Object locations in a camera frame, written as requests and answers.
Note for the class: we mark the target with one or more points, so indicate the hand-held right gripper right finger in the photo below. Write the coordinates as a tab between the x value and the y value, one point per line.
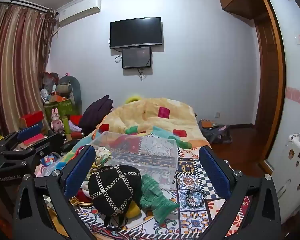
213	173

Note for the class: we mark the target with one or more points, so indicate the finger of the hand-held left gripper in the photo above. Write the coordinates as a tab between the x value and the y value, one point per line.
29	132
53	142

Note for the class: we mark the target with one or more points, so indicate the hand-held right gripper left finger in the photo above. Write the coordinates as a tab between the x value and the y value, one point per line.
79	173

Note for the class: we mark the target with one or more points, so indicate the black studded hat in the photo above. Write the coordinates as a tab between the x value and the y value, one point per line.
113	190

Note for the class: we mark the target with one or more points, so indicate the clear plastic storage box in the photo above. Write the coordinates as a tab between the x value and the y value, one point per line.
150	152

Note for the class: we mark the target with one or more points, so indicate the red flat book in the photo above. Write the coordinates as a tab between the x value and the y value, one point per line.
33	140

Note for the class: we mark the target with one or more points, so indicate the red box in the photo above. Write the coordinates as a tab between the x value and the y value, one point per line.
32	118

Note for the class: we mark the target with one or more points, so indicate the green cylinder tube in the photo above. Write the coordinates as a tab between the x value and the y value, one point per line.
67	128

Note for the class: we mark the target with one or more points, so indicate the pink rabbit toy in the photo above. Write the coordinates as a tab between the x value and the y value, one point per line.
56	122

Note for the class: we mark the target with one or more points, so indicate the cream floral cloth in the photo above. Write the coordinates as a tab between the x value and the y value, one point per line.
103	156

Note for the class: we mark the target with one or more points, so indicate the green paper bag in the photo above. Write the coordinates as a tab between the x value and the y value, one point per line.
62	108

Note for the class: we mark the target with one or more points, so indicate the small white fan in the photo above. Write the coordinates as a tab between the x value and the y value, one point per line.
44	95

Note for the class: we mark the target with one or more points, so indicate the dark backpack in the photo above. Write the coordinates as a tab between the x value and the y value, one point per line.
215	131

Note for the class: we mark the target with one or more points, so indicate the patterned bed sheet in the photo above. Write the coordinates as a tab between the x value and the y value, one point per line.
197	217

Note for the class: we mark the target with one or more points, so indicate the dark purple jacket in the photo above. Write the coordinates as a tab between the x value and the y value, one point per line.
95	112

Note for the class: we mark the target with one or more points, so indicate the grey plush toy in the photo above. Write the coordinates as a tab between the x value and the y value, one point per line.
67	87

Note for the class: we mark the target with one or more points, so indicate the green knitted scarf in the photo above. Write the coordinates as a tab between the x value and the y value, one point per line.
156	200

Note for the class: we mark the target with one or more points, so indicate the striped brown curtain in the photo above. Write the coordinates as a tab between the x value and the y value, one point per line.
15	67

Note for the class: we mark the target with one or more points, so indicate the white cabinet with stickers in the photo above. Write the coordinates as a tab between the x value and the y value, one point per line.
293	175

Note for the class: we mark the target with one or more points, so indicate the yellow patchwork blanket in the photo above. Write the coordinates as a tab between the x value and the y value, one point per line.
145	116

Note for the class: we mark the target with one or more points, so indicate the yellow-green plush toy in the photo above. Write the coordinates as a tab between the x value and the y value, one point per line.
133	98

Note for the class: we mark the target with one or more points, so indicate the white air conditioner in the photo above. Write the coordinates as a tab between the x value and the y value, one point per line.
78	11

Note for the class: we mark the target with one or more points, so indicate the white wall socket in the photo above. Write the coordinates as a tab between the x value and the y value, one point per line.
217	115

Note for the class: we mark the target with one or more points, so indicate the pink wall sticker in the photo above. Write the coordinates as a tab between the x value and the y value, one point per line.
296	96

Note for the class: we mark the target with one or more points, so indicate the small wall-mounted monitor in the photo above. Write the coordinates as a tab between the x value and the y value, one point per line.
136	57

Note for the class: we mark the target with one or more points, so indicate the white curtain rail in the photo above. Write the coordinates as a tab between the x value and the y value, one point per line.
27	3

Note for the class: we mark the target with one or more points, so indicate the wall-mounted television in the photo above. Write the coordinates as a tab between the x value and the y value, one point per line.
136	32

